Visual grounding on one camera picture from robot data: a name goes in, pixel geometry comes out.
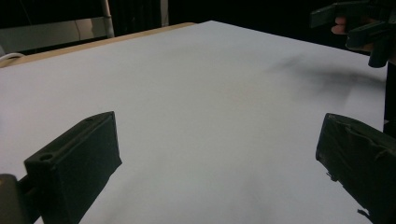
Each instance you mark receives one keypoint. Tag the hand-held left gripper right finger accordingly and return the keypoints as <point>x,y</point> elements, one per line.
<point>361,155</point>

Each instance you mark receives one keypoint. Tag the white metal pole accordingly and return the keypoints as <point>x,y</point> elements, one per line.
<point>107,18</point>

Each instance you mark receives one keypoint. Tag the white sheet table cover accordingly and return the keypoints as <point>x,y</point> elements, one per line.
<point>199,102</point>

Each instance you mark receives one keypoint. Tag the grey wall panel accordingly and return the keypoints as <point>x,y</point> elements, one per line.
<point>46,35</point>

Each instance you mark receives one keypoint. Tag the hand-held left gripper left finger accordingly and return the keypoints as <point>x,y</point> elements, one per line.
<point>74,161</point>

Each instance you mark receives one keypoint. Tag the dark curtain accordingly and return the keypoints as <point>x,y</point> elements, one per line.
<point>137,12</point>

